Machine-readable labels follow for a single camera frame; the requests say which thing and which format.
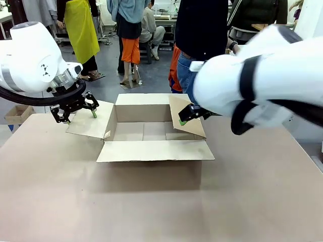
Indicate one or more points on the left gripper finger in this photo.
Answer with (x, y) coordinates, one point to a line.
(60, 114)
(94, 106)

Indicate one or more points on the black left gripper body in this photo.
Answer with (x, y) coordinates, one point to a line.
(68, 98)

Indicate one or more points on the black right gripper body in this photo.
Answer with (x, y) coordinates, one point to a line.
(202, 112)

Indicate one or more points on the brown cardboard box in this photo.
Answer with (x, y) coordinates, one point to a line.
(151, 151)

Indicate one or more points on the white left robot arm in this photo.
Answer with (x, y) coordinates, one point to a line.
(30, 50)

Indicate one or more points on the person's left forearm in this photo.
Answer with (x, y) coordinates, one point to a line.
(230, 43)

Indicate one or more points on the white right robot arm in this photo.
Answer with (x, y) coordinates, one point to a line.
(277, 83)

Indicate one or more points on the small open cardboard box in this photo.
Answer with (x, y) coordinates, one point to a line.
(19, 114)

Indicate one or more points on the orange garment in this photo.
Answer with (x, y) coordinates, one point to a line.
(174, 65)

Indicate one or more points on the mannequin in orange shorts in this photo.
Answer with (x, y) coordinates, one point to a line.
(130, 50)

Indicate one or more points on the figure in yellow apron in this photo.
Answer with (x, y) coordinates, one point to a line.
(80, 30)

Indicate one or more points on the black wristwatch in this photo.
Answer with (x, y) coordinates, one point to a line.
(233, 46)

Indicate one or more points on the person in black top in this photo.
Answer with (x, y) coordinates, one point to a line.
(199, 25)

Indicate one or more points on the seated person in grey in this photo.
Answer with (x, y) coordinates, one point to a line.
(151, 30)

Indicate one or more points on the grey hanging clothes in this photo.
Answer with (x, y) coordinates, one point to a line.
(43, 10)

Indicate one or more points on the background work table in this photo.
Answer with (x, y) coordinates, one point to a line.
(165, 21)

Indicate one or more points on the person in dark jacket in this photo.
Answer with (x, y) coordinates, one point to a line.
(260, 12)

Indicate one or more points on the mannequin base plate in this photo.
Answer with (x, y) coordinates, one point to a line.
(132, 85)

